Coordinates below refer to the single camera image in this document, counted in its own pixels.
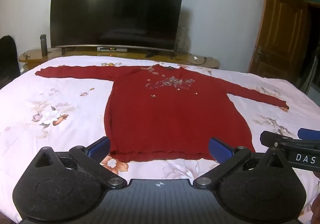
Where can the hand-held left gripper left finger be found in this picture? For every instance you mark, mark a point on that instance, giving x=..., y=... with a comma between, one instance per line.
x=100, y=147

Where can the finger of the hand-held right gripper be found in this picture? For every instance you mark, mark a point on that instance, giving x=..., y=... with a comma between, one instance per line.
x=310, y=134
x=275, y=138

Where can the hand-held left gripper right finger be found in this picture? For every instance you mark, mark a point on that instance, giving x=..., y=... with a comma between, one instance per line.
x=219, y=150

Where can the red knit sweater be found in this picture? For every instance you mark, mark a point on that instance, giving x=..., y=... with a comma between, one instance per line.
x=172, y=114

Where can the floral white bed sheet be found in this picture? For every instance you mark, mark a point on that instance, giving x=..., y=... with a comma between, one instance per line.
x=50, y=104

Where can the wooden television stand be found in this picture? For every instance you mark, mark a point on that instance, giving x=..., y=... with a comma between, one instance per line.
x=82, y=53

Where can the silver set-top box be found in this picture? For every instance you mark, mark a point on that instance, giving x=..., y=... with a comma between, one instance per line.
x=112, y=49

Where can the brown wooden door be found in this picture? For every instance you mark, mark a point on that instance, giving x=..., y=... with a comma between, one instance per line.
x=277, y=28

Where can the black bottle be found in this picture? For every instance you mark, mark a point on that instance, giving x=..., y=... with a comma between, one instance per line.
x=44, y=45

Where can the dark chair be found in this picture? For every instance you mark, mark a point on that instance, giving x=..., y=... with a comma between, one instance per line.
x=7, y=61

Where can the black curved television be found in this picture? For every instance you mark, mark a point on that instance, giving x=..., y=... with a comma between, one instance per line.
x=117, y=11

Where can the metal frame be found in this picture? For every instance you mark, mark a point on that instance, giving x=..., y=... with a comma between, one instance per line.
x=310, y=73

